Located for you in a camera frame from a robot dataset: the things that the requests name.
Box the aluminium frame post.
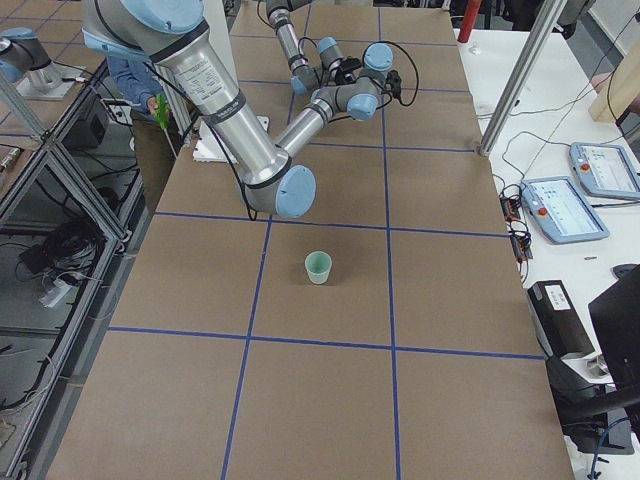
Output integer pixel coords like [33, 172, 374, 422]
[477, 0, 567, 157]

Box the teach pendant tablet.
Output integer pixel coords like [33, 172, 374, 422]
[569, 142, 639, 200]
[521, 176, 610, 244]

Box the green handled tool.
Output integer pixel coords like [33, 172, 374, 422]
[154, 94, 177, 158]

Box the person in blue hoodie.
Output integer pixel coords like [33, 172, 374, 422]
[106, 56, 164, 120]

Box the light green plastic cup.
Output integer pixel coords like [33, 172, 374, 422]
[304, 251, 332, 285]

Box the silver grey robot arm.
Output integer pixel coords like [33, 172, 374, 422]
[266, 0, 345, 95]
[82, 1, 393, 218]

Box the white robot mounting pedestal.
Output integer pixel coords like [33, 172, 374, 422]
[192, 115, 270, 164]

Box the black label printer box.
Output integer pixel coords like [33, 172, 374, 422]
[527, 280, 595, 360]

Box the far teach pendant tablet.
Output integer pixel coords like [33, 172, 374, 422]
[569, 142, 639, 200]

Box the black monitor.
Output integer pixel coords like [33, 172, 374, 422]
[588, 266, 639, 387]

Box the near teach pendant tablet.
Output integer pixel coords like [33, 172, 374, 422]
[521, 176, 610, 244]

